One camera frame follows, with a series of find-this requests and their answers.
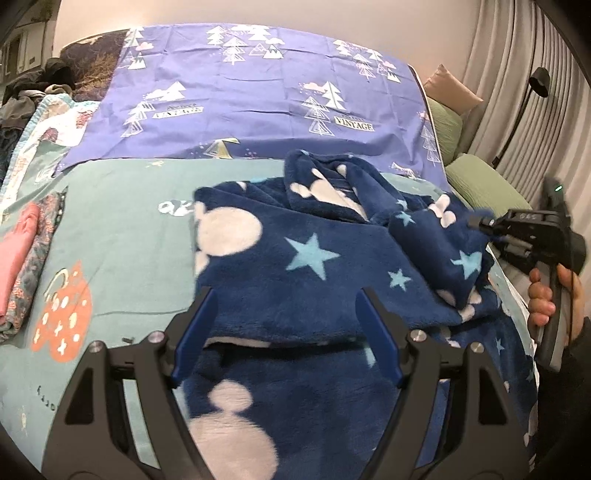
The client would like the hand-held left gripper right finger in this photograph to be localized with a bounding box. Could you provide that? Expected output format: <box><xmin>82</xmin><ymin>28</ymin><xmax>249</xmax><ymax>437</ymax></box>
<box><xmin>355</xmin><ymin>287</ymin><xmax>537</xmax><ymax>480</ymax></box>

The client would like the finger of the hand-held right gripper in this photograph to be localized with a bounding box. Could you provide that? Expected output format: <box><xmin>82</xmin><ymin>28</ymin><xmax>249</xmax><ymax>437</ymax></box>
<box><xmin>488</xmin><ymin>231</ymin><xmax>537</xmax><ymax>274</ymax></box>
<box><xmin>467</xmin><ymin>213</ymin><xmax>511</xmax><ymax>234</ymax></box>

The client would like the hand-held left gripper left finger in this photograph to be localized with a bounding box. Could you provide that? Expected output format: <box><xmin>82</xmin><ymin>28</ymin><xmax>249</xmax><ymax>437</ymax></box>
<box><xmin>44</xmin><ymin>286</ymin><xmax>219</xmax><ymax>480</ymax></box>

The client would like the navy star-print fleece garment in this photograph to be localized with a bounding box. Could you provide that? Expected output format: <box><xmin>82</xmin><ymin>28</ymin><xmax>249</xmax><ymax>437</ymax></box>
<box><xmin>187</xmin><ymin>148</ymin><xmax>539</xmax><ymax>480</ymax></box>

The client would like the person's right forearm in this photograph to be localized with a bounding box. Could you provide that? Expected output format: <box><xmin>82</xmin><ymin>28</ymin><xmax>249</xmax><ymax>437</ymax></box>
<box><xmin>534</xmin><ymin>316</ymin><xmax>591</xmax><ymax>480</ymax></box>

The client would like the dark clothes pile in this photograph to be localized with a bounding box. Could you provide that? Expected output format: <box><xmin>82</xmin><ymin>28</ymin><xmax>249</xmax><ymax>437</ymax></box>
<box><xmin>0</xmin><ymin>58</ymin><xmax>75</xmax><ymax>139</ymax></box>

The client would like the person's right hand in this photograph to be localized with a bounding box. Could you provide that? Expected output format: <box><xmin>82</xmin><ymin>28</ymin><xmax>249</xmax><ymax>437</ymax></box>
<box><xmin>527</xmin><ymin>265</ymin><xmax>585</xmax><ymax>344</ymax></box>

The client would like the large green pillow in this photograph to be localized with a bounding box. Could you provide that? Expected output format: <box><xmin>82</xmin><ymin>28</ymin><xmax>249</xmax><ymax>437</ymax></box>
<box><xmin>445</xmin><ymin>154</ymin><xmax>533</xmax><ymax>221</ymax></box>

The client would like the small green pillow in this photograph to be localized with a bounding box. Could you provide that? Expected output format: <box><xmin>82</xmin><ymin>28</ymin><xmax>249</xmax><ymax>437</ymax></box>
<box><xmin>427</xmin><ymin>98</ymin><xmax>464</xmax><ymax>163</ymax></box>

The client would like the teal printed blanket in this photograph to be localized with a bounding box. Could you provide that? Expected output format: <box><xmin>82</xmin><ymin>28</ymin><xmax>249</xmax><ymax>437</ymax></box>
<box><xmin>0</xmin><ymin>157</ymin><xmax>542</xmax><ymax>469</ymax></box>

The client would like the beige pillow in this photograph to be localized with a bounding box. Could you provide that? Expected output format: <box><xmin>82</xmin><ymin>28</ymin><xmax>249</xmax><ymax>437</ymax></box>
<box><xmin>424</xmin><ymin>64</ymin><xmax>484</xmax><ymax>115</ymax></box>

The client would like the black floor lamp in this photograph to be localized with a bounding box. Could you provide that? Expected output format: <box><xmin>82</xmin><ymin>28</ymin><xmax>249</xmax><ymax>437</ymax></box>
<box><xmin>492</xmin><ymin>67</ymin><xmax>550</xmax><ymax>169</ymax></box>

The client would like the floral folded cloth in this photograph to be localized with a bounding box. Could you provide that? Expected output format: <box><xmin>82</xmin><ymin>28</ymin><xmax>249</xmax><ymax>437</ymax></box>
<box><xmin>0</xmin><ymin>191</ymin><xmax>70</xmax><ymax>343</ymax></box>

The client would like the grey pleated curtain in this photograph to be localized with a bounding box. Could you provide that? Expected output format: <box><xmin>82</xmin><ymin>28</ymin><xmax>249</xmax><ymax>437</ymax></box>
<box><xmin>457</xmin><ymin>0</ymin><xmax>591</xmax><ymax>259</ymax></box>

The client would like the pink folded cloth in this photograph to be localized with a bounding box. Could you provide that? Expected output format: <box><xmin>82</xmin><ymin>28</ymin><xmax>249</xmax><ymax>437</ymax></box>
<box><xmin>0</xmin><ymin>203</ymin><xmax>43</xmax><ymax>320</ymax></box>

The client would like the purple tree-print sheet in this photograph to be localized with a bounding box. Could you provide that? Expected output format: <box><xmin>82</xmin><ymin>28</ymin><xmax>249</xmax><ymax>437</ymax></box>
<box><xmin>54</xmin><ymin>23</ymin><xmax>455</xmax><ymax>190</ymax></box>

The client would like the white and teal patterned quilt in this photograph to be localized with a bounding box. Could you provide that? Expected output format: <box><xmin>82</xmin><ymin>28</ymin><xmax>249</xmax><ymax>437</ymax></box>
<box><xmin>0</xmin><ymin>95</ymin><xmax>101</xmax><ymax>209</ymax></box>

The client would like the dark printed blanket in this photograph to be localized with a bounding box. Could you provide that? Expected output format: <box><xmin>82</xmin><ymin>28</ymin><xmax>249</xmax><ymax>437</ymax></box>
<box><xmin>60</xmin><ymin>30</ymin><xmax>129</xmax><ymax>103</ymax></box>

